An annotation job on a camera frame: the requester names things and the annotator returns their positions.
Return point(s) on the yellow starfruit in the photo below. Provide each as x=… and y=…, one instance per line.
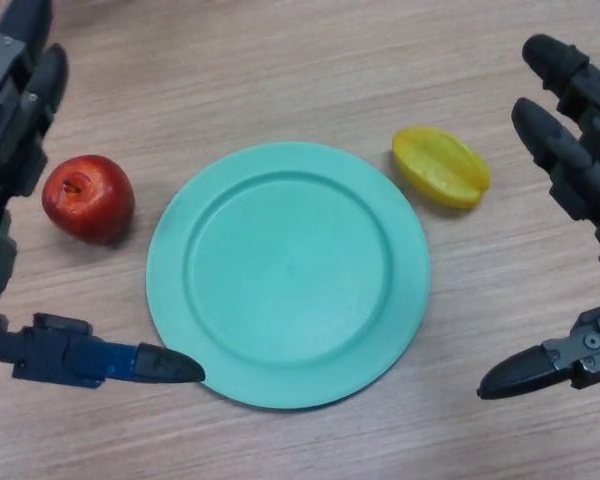
x=440, y=167

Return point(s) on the red apple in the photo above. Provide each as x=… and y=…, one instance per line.
x=95, y=205

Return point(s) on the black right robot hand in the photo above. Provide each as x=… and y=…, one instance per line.
x=595, y=165

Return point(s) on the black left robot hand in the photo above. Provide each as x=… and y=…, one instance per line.
x=10, y=115

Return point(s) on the green round plate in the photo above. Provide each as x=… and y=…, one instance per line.
x=287, y=277

